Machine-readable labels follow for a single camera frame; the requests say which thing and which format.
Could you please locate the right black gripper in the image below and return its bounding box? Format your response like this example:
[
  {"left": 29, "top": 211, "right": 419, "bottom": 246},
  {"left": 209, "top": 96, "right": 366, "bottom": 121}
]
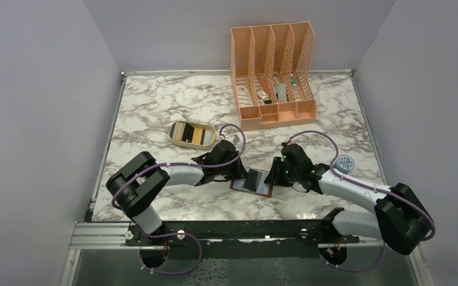
[{"left": 264, "top": 156, "right": 301, "bottom": 187}]

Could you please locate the brown leather card holder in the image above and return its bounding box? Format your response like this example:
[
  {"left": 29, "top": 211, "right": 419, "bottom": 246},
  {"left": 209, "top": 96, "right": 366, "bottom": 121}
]
[{"left": 230, "top": 168, "right": 273, "bottom": 198}]

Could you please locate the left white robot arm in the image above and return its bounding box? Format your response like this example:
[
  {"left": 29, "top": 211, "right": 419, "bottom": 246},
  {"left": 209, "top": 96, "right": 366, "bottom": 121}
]
[{"left": 106, "top": 135, "right": 248, "bottom": 245}]

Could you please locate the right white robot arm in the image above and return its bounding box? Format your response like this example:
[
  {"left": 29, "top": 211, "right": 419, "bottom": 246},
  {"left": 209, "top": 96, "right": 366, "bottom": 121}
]
[{"left": 265, "top": 144, "right": 433, "bottom": 255}]

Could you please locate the tan oval card tray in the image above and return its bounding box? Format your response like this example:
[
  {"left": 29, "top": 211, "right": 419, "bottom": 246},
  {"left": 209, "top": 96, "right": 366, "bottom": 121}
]
[{"left": 168, "top": 121, "right": 217, "bottom": 150}]

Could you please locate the small box in organizer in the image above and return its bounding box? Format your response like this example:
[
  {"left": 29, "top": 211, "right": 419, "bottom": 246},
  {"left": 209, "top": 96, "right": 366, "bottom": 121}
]
[{"left": 256, "top": 90, "right": 273, "bottom": 105}]

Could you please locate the orange plastic file organizer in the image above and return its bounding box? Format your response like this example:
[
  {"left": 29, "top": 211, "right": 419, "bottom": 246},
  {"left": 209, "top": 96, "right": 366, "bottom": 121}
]
[{"left": 230, "top": 21, "right": 316, "bottom": 131}]

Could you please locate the green white tube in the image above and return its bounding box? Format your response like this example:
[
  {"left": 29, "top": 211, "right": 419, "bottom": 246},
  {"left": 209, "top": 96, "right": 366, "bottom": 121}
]
[{"left": 290, "top": 74, "right": 297, "bottom": 88}]

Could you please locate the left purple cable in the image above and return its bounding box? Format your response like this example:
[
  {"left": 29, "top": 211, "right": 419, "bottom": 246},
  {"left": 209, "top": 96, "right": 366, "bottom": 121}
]
[{"left": 111, "top": 123, "right": 247, "bottom": 276}]

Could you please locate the purple cable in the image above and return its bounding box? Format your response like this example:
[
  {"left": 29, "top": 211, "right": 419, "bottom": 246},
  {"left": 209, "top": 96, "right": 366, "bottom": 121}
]
[
  {"left": 284, "top": 130, "right": 437, "bottom": 273},
  {"left": 111, "top": 123, "right": 247, "bottom": 276}
]

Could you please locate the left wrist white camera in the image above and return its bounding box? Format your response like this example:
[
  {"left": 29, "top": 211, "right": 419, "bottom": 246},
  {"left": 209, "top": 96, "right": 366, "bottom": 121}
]
[{"left": 226, "top": 135, "right": 240, "bottom": 146}]

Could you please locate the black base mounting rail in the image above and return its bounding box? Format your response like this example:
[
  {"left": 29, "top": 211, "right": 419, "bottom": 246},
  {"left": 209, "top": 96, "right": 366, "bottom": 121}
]
[{"left": 125, "top": 219, "right": 359, "bottom": 260}]

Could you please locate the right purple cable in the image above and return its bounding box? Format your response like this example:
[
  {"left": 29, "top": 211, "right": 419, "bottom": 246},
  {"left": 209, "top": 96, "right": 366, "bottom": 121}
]
[{"left": 284, "top": 130, "right": 437, "bottom": 273}]

